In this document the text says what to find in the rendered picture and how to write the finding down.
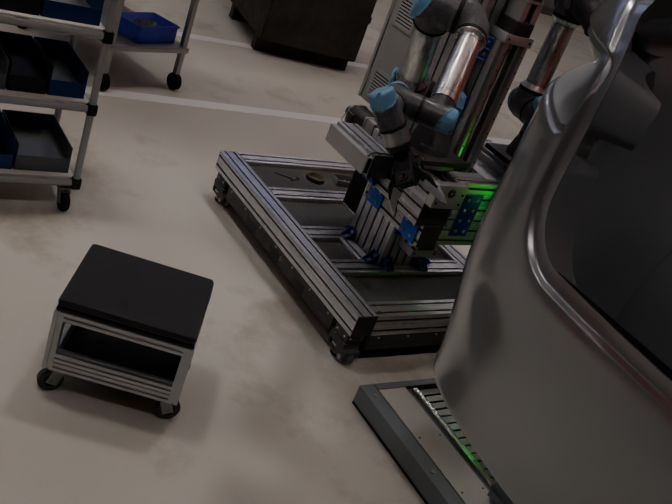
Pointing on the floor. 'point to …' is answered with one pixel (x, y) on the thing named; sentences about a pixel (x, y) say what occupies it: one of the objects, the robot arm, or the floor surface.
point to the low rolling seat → (127, 327)
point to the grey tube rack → (48, 89)
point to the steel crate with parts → (307, 28)
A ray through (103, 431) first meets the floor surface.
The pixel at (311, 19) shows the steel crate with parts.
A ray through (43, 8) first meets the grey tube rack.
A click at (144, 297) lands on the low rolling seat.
